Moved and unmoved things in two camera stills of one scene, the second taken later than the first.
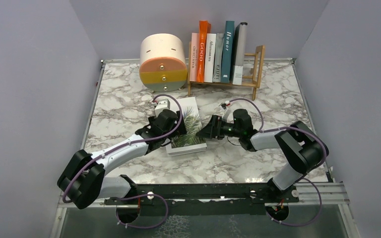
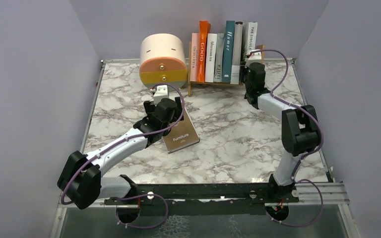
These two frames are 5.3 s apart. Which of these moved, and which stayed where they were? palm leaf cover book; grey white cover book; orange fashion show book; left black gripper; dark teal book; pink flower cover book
Moved: palm leaf cover book; left black gripper
Stayed: orange fashion show book; grey white cover book; pink flower cover book; dark teal book
